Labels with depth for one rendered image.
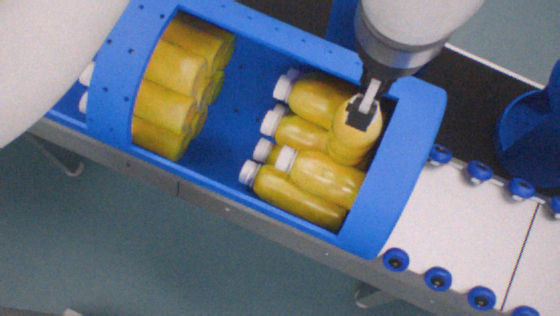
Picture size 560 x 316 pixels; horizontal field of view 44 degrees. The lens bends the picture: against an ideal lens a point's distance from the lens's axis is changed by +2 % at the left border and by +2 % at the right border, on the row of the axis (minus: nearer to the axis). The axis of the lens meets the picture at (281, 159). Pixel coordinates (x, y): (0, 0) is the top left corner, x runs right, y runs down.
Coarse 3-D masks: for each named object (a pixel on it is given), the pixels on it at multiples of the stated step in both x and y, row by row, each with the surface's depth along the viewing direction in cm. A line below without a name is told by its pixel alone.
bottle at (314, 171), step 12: (300, 156) 104; (312, 156) 103; (324, 156) 104; (288, 168) 104; (300, 168) 103; (312, 168) 102; (324, 168) 102; (336, 168) 103; (348, 168) 103; (360, 168) 104; (300, 180) 103; (312, 180) 102; (324, 180) 102; (336, 180) 102; (348, 180) 102; (360, 180) 102; (312, 192) 104; (324, 192) 103; (336, 192) 102; (348, 192) 102; (336, 204) 104; (348, 204) 103
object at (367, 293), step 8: (360, 288) 205; (368, 288) 186; (376, 288) 169; (360, 296) 196; (368, 296) 181; (376, 296) 174; (384, 296) 168; (392, 296) 162; (360, 304) 207; (368, 304) 198; (376, 304) 190
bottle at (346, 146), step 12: (336, 120) 91; (336, 132) 92; (348, 132) 90; (360, 132) 89; (372, 132) 90; (336, 144) 96; (348, 144) 92; (360, 144) 92; (372, 144) 95; (336, 156) 100; (348, 156) 97; (360, 156) 98
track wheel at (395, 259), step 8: (392, 248) 115; (400, 248) 115; (384, 256) 115; (392, 256) 114; (400, 256) 114; (408, 256) 114; (384, 264) 116; (392, 264) 115; (400, 264) 115; (408, 264) 114
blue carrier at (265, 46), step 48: (144, 0) 97; (192, 0) 99; (144, 48) 95; (240, 48) 118; (288, 48) 97; (336, 48) 101; (96, 96) 98; (240, 96) 122; (384, 96) 114; (432, 96) 97; (192, 144) 118; (240, 144) 120; (384, 144) 92; (432, 144) 93; (240, 192) 111; (384, 192) 92; (336, 240) 101; (384, 240) 96
